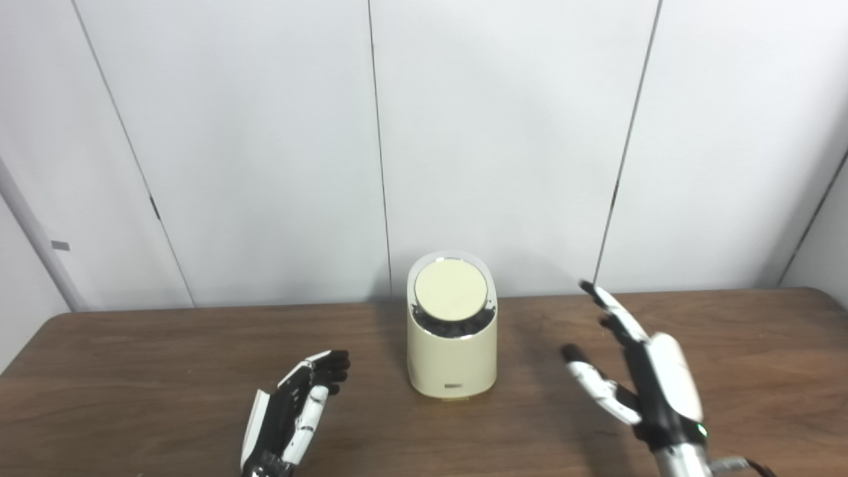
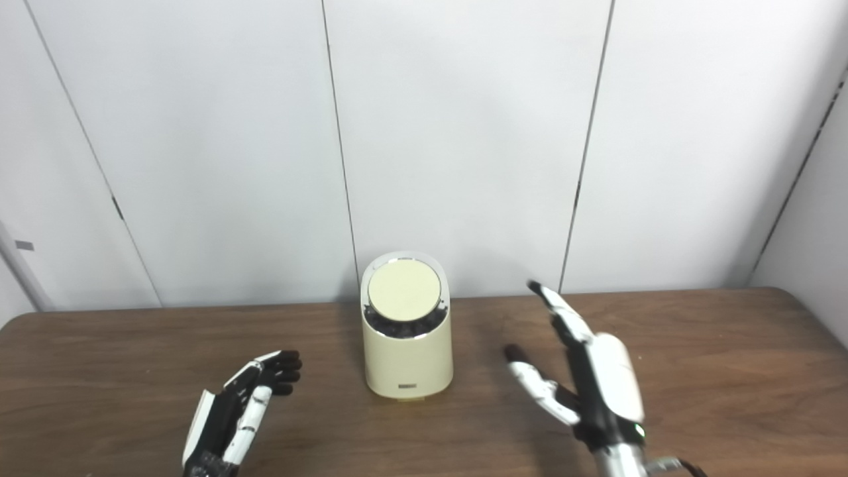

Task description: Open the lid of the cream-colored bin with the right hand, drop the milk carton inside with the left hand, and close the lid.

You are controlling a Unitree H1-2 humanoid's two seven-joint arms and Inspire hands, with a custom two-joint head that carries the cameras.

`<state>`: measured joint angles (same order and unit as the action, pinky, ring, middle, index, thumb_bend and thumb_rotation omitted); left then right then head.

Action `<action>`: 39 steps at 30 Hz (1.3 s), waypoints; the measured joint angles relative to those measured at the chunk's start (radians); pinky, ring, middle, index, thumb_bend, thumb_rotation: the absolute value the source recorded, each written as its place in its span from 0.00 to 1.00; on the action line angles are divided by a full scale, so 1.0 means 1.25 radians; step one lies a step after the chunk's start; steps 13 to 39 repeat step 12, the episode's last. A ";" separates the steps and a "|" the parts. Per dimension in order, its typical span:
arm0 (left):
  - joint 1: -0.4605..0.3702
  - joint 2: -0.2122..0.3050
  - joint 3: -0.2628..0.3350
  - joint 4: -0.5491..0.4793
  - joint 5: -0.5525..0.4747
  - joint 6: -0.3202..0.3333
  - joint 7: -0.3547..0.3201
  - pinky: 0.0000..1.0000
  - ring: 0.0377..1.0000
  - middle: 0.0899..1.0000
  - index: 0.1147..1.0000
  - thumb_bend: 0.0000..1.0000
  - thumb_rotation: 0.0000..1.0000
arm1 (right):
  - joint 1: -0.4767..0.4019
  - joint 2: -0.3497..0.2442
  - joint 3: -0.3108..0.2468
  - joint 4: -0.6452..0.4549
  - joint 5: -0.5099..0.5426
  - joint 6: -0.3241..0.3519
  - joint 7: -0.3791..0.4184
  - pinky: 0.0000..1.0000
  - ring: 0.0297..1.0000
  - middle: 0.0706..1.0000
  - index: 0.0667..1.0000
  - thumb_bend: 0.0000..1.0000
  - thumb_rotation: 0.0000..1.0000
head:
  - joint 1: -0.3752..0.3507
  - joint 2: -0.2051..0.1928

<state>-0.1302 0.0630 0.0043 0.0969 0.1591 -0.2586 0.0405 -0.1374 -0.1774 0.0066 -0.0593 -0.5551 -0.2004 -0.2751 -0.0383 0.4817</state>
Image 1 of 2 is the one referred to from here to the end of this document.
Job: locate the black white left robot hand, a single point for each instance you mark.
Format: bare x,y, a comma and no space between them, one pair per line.
278,424

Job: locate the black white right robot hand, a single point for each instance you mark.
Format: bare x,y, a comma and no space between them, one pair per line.
669,391

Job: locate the cream-colored round bin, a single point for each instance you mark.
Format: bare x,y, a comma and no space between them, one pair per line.
450,364

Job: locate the cream round bin lid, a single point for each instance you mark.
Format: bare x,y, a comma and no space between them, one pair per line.
450,288

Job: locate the black wall panel hinge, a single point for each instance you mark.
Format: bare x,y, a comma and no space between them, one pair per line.
155,208

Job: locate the small gray wall tag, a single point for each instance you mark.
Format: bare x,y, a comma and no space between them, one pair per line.
60,245

